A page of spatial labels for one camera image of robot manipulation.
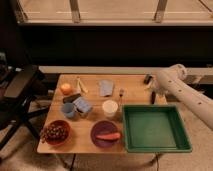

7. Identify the black rectangular object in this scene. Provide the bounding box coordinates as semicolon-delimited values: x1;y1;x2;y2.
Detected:
63;93;81;103

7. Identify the orange carrot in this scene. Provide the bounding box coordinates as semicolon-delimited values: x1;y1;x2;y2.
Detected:
96;133;121;141

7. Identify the black office chair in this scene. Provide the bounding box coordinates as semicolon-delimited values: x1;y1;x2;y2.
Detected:
0;51;49;151

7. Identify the green plastic tray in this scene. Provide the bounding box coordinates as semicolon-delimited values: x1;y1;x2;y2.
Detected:
122;105;192;153

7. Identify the grey blue cloth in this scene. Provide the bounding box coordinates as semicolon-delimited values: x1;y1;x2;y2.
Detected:
99;80;114;97

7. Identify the white cup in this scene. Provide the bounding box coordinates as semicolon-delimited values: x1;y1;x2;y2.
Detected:
102;100;118;117

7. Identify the metal fork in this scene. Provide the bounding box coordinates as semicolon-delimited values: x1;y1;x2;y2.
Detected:
118;89;124;110

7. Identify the red bowl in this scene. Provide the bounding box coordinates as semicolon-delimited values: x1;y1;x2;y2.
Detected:
44;120;70;146

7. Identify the purple plate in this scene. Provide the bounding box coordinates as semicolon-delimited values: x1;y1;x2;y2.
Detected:
90;120;121;148

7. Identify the dark grapes bunch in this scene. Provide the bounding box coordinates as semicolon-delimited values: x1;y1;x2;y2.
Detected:
41;125;68;142

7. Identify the orange fruit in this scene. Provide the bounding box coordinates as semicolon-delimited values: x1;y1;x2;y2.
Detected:
60;83;73;95

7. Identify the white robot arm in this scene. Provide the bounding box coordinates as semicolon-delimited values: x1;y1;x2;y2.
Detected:
149;64;213;131

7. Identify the wooden table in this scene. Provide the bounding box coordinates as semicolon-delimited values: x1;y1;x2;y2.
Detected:
36;73;168;171

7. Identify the blue mug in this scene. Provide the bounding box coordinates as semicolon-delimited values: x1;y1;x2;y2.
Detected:
61;103;76;118

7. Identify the cream banana peel object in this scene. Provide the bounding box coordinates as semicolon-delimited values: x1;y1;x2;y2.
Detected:
77;77;89;93

